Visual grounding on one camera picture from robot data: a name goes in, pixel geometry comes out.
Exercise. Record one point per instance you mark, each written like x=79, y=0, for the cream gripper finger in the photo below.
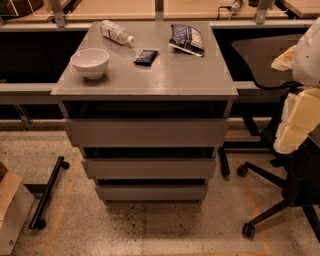
x=284, y=61
x=300, y=116

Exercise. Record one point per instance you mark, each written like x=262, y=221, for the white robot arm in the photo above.
x=306, y=66

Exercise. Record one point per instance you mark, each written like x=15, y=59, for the grey drawer cabinet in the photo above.
x=176, y=86

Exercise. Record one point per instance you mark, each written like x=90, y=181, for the grey bottom drawer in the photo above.
x=151, y=193

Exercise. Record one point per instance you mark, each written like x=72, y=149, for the grey drawer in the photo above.
x=149, y=168
x=151, y=193
x=146, y=132

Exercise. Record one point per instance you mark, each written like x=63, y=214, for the grey middle drawer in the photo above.
x=149, y=168

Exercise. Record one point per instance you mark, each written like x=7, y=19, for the grey top drawer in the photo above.
x=146, y=132

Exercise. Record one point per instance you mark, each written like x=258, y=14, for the black office chair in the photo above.
x=301, y=186

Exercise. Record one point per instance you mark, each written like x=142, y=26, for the black table leg right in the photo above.
x=225, y=170

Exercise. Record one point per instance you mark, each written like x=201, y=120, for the blue chip bag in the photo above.
x=187, y=39

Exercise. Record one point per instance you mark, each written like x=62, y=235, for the small dark snack packet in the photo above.
x=146, y=57

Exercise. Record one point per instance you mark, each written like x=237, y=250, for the clear plastic bottle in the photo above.
x=116, y=32

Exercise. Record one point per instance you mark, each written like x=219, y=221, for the white ceramic bowl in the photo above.
x=90, y=63

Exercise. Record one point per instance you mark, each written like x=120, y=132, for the cardboard box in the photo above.
x=15, y=203

